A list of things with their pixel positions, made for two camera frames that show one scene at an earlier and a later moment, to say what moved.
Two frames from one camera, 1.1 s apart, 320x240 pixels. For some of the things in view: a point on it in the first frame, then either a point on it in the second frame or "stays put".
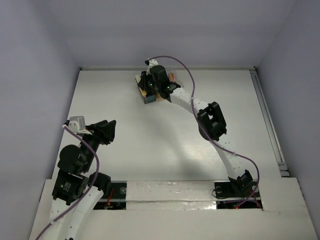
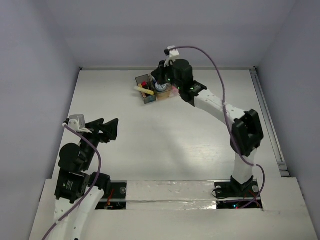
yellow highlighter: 138,78 to 149,92
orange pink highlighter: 143,92 stays put
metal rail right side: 283,168 stays put
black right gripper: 143,82 to 158,73
